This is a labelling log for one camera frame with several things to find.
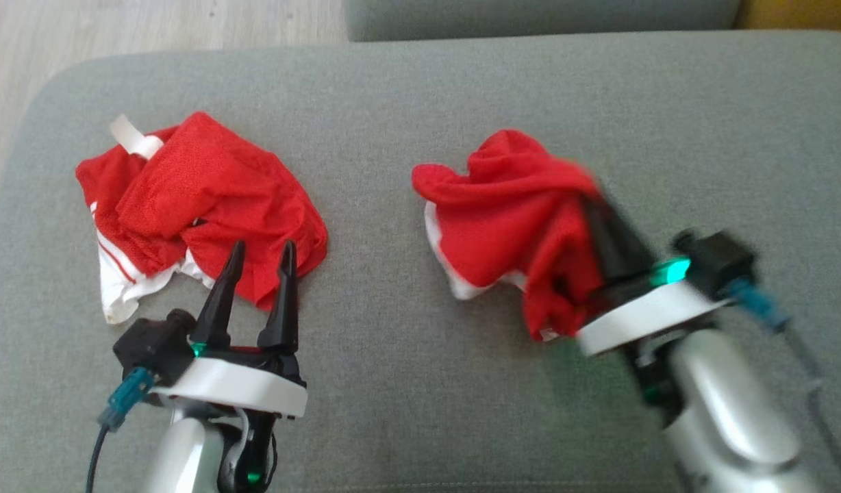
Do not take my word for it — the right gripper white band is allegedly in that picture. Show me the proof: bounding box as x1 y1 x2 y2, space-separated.
576 194 733 357

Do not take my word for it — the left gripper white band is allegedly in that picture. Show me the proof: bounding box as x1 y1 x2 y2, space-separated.
150 239 310 419

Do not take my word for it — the red jersey with white trim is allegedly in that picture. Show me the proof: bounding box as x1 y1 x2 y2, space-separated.
412 129 607 342

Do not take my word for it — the red jersey with white stripes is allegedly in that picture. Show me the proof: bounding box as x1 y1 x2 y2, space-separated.
75 112 329 325

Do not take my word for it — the large grey sofa seat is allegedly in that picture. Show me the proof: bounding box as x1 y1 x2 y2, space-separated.
0 31 841 493

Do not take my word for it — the right arm cable teal plug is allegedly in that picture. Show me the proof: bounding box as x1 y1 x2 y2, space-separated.
727 277 841 493

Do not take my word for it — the arm cable teal plug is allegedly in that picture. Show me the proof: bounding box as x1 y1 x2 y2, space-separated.
727 277 841 493
85 366 155 493

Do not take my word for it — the left arm cable teal plug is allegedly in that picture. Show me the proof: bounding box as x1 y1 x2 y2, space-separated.
85 366 155 493

